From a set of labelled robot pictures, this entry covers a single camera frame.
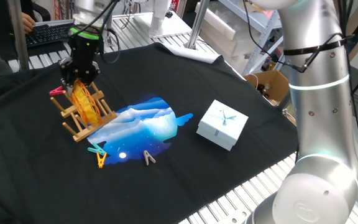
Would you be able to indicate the wooden dish rack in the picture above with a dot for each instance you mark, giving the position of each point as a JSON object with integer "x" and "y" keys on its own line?
{"x": 82, "y": 133}

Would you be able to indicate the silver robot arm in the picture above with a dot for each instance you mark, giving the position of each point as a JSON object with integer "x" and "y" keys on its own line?
{"x": 322, "y": 124}

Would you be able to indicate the teal clothespin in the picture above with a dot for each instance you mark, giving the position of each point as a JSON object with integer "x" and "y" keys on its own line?
{"x": 96, "y": 150}

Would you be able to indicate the bare person hand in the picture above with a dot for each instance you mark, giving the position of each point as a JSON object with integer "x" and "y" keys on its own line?
{"x": 29, "y": 23}

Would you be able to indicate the pink clothespin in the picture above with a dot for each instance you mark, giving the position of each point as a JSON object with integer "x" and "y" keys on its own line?
{"x": 56, "y": 91}

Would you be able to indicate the brown cardboard box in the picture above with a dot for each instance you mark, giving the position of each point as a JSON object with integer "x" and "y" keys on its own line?
{"x": 275, "y": 84}

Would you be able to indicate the light blue gift box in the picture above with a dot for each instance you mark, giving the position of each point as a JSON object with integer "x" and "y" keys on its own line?
{"x": 222, "y": 124}

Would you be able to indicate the grey metal shelving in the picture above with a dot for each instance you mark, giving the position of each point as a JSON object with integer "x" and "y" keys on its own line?
{"x": 250, "y": 21}

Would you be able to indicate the white foam box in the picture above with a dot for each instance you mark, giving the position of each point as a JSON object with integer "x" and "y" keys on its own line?
{"x": 219, "y": 34}

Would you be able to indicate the aluminium frame post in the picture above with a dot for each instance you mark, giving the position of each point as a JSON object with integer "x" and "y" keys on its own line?
{"x": 197, "y": 25}
{"x": 108, "y": 39}
{"x": 19, "y": 37}

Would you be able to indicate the black cloth with blue print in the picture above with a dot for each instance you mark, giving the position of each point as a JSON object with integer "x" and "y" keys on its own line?
{"x": 42, "y": 171}

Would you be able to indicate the black keyboard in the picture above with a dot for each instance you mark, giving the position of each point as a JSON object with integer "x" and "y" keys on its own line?
{"x": 48, "y": 34}

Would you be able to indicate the orange clothespin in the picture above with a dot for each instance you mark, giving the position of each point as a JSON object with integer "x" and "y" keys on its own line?
{"x": 101, "y": 160}

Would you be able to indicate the beige clothespin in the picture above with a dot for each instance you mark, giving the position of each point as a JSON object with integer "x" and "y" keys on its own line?
{"x": 148, "y": 157}

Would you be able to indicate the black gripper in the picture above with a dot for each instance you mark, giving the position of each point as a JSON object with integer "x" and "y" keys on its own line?
{"x": 85, "y": 53}

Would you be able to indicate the yellow orange woven dish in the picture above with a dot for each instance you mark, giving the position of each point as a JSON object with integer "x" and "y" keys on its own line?
{"x": 85, "y": 105}

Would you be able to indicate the white cloth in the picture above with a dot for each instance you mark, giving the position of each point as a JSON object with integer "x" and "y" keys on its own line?
{"x": 197, "y": 56}

